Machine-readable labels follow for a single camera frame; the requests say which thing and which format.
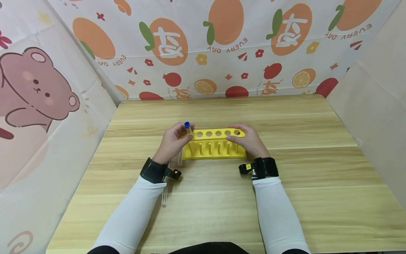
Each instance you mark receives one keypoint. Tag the blue capped clear test tube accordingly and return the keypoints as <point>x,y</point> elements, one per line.
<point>187,126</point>

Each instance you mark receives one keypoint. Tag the yellow test tube rack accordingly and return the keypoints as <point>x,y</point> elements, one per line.
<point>215,153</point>

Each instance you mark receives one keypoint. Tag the person's body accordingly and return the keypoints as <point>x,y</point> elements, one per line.
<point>209,248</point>

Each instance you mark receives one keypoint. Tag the clear uncapped test tube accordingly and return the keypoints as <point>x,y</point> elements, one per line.
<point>164,195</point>

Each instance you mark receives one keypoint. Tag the person's right thumb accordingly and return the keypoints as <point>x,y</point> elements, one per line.
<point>233,139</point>

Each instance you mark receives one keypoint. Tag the person's right forearm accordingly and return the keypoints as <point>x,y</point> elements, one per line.
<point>276,215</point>

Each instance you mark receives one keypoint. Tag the person's left hand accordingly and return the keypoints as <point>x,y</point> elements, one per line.
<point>169,144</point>

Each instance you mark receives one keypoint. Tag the person's left index finger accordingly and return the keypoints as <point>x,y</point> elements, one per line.
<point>177,126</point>

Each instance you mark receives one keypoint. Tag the person's left forearm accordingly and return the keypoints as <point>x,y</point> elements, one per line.
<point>133,215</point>

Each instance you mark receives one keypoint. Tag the person's left thumb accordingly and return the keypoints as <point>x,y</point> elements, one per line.
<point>187,137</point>

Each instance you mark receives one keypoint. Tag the person's right hand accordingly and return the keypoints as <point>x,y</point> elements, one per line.
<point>252,143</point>

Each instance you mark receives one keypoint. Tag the black wrist band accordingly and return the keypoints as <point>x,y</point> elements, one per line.
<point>265,167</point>
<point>153,171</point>

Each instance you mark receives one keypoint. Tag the person's right index finger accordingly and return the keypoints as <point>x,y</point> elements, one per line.
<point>238,126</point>

